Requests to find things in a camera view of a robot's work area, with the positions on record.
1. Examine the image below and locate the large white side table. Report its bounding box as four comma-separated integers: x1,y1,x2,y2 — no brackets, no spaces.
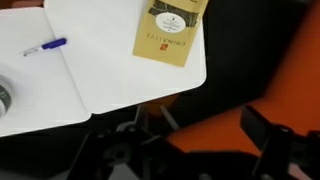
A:
0,8,90,137

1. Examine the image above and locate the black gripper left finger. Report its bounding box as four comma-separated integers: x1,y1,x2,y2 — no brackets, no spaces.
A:
68,126,187,180

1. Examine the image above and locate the blue and white pen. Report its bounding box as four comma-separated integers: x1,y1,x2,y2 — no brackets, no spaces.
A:
23,38,67,56

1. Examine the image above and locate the orange sofa seat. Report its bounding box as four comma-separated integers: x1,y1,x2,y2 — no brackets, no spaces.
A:
146,0,320,158

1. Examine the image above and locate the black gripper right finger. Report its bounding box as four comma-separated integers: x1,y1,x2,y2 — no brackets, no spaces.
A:
240,106,320,180

